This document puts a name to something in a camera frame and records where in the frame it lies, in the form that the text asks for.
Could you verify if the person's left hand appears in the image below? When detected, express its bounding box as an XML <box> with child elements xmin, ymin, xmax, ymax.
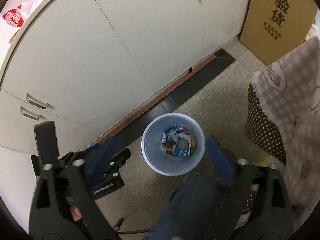
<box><xmin>70</xmin><ymin>206</ymin><xmax>82</xmax><ymax>222</ymax></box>

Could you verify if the pink checkered bedsheet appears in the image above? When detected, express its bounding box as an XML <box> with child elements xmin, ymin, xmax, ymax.
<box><xmin>250</xmin><ymin>35</ymin><xmax>319</xmax><ymax>230</ymax></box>

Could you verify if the trash pile in bin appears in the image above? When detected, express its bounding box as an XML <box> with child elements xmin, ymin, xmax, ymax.
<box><xmin>160</xmin><ymin>126</ymin><xmax>197</xmax><ymax>157</ymax></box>

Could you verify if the white red plastic bag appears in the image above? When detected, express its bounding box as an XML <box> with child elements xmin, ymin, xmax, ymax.
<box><xmin>1</xmin><ymin>0</ymin><xmax>43</xmax><ymax>42</ymax></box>

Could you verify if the white low cabinet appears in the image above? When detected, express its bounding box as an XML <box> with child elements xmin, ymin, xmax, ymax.
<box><xmin>1</xmin><ymin>0</ymin><xmax>248</xmax><ymax>154</ymax></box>

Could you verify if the brown polka dot bed base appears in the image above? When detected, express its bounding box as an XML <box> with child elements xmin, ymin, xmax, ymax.
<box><xmin>209</xmin><ymin>82</ymin><xmax>288</xmax><ymax>221</ymax></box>

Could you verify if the person's jeans leg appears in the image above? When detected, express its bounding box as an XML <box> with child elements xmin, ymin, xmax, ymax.
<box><xmin>142</xmin><ymin>173</ymin><xmax>241</xmax><ymax>240</ymax></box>

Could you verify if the brown cardboard box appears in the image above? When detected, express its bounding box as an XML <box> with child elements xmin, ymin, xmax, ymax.
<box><xmin>239</xmin><ymin>0</ymin><xmax>318</xmax><ymax>65</ymax></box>

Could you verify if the light blue trash bin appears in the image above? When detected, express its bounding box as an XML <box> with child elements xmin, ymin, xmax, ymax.
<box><xmin>141</xmin><ymin>113</ymin><xmax>205</xmax><ymax>177</ymax></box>

